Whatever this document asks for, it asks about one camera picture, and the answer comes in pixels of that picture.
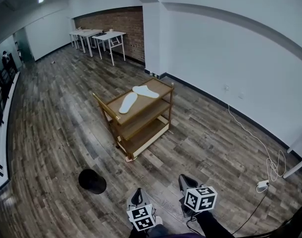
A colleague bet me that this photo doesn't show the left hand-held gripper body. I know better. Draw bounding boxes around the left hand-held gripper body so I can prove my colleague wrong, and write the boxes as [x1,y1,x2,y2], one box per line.
[126,202,158,233]

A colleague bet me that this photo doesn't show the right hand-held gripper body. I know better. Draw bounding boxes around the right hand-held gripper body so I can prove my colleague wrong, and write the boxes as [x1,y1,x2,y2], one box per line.
[181,185,218,219]

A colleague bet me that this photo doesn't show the white slipper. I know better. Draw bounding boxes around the white slipper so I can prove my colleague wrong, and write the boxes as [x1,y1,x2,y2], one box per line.
[131,85,160,100]
[118,93,139,115]

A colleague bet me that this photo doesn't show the person's left forearm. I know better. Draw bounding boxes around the person's left forearm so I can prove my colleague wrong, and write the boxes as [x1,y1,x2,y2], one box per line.
[128,228,152,238]

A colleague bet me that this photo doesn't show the person's right forearm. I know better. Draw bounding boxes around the person's right forearm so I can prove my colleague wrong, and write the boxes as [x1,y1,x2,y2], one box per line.
[196,209,235,238]

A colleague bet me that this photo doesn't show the person's legs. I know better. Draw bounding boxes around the person's legs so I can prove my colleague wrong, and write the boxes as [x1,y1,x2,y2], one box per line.
[148,223,204,238]

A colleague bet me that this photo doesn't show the black round bin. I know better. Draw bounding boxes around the black round bin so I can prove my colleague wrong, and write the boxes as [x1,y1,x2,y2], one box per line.
[78,168,107,195]

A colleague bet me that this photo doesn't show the white power adapter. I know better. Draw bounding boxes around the white power adapter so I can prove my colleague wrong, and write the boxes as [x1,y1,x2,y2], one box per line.
[255,179,270,193]

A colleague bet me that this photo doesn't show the wooden trolley cart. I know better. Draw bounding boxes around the wooden trolley cart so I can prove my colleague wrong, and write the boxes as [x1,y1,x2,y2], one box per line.
[92,77,175,162]

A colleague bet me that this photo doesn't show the white table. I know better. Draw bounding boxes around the white table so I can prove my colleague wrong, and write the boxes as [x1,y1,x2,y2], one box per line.
[77,29,103,58]
[283,122,302,193]
[92,31,127,67]
[69,29,88,50]

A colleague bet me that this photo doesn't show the black metal railing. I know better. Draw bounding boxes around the black metal railing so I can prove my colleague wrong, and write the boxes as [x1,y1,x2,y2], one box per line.
[0,52,19,179]

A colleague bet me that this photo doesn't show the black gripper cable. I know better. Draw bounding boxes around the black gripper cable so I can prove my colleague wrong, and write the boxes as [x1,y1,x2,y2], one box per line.
[185,216,204,236]

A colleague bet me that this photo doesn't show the black power cable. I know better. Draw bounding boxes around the black power cable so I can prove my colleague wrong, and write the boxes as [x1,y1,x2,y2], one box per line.
[232,190,268,236]

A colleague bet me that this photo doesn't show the white floor cable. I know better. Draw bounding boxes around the white floor cable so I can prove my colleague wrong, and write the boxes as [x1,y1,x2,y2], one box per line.
[225,85,287,183]

